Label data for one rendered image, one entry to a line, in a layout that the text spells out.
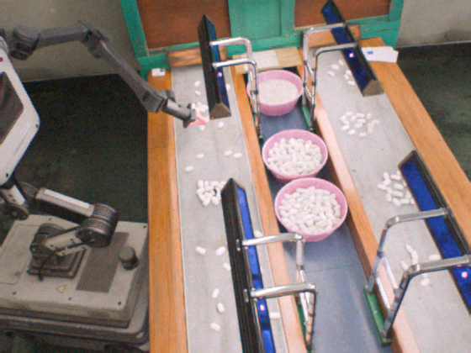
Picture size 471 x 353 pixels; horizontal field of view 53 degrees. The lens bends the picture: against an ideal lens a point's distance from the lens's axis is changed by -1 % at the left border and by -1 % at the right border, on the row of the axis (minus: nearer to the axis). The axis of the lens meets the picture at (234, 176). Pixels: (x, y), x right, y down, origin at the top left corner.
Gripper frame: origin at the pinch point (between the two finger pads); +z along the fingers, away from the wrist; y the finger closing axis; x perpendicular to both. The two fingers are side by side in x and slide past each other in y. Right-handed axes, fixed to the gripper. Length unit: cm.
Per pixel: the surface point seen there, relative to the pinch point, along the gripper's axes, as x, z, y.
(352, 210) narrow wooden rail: -28, 41, -53
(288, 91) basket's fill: -20.4, 37.1, 24.2
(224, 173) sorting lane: 2.6, 9.3, -23.5
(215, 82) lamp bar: -26.8, -13.7, -12.6
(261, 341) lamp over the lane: -26, -12, -110
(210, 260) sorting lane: 9, 2, -63
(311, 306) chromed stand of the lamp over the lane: -29, 5, -99
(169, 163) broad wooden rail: 15.1, -9.1, -15.5
